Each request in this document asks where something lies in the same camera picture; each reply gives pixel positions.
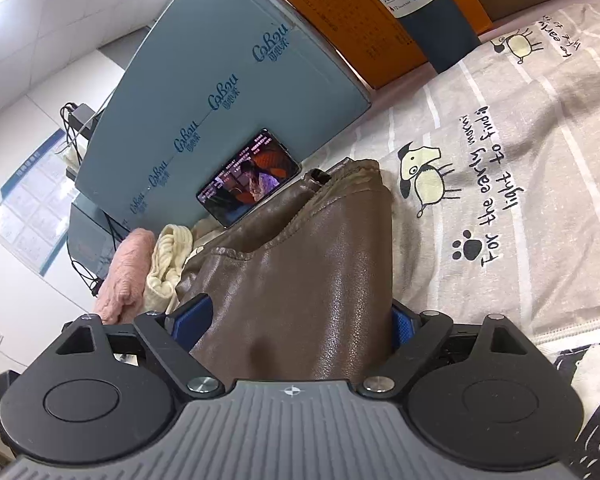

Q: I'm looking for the cream knitted garment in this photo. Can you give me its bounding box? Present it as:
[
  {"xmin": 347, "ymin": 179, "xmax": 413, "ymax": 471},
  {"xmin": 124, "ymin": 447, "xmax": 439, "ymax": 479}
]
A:
[{"xmin": 143, "ymin": 224, "xmax": 194, "ymax": 313}]

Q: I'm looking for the dark blue vacuum bottle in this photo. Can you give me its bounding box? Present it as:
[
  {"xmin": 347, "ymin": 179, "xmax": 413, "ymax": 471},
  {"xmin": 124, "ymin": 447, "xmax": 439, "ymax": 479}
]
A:
[{"xmin": 379, "ymin": 0, "xmax": 479, "ymax": 74}]

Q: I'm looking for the pink knitted garment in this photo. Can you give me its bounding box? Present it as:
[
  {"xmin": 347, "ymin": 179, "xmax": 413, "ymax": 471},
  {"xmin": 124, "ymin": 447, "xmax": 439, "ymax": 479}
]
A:
[{"xmin": 94, "ymin": 228, "xmax": 156, "ymax": 325}]

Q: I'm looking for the smartphone with lit screen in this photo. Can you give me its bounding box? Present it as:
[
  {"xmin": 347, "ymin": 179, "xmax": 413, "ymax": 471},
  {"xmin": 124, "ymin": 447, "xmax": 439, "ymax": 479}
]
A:
[{"xmin": 196, "ymin": 129, "xmax": 300, "ymax": 228}]

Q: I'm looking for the black patterned cloth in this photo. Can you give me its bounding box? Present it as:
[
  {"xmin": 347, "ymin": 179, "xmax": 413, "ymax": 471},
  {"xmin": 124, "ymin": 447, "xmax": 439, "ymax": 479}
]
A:
[{"xmin": 554, "ymin": 344, "xmax": 600, "ymax": 480}]

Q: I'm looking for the wall poster blue frame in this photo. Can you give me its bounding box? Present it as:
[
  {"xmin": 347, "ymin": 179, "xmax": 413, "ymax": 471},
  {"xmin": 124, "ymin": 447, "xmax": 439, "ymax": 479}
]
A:
[{"xmin": 0, "ymin": 129, "xmax": 78, "ymax": 275}]

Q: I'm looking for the orange cardboard box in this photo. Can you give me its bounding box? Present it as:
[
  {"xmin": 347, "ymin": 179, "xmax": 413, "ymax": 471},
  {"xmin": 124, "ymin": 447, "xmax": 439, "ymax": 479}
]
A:
[{"xmin": 239, "ymin": 0, "xmax": 496, "ymax": 91}]

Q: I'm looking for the black power adapter with cables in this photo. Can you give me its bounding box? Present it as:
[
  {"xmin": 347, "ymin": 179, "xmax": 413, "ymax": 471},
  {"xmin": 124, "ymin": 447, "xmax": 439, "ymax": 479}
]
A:
[{"xmin": 59, "ymin": 102, "xmax": 102, "ymax": 148}]

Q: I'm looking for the light blue cardboard box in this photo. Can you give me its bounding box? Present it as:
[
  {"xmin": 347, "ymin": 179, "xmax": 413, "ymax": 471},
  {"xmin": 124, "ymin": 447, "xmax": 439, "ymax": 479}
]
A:
[{"xmin": 76, "ymin": 0, "xmax": 370, "ymax": 232}]

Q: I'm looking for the brown leather jacket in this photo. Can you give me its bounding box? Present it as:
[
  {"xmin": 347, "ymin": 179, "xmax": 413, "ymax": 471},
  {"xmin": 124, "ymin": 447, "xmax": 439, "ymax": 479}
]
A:
[{"xmin": 176, "ymin": 159, "xmax": 392, "ymax": 385}]

